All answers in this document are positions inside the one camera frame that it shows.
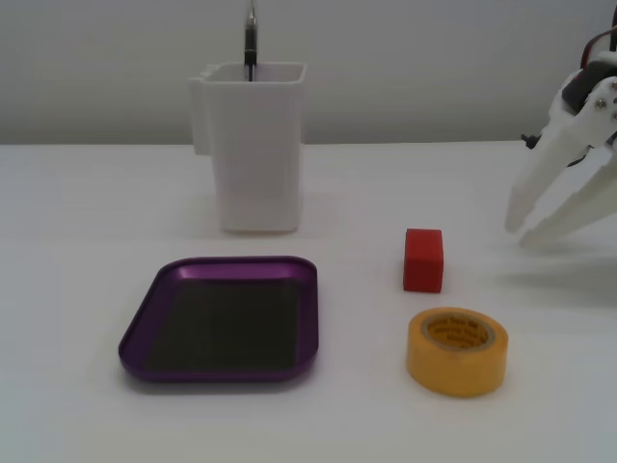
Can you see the yellow masking tape roll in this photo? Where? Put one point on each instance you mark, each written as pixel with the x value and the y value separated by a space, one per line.
pixel 455 366

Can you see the black clear ballpoint pen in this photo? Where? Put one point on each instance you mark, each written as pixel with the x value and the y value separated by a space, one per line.
pixel 250 43

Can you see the purple metal tray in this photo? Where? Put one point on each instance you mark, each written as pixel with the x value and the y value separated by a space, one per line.
pixel 183 337

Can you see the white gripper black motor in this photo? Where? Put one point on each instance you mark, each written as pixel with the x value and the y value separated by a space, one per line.
pixel 597 112

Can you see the red cube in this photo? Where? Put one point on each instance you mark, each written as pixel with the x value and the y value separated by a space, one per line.
pixel 423 265

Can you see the white plastic pen holder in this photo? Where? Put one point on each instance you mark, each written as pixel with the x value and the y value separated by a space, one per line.
pixel 255 159

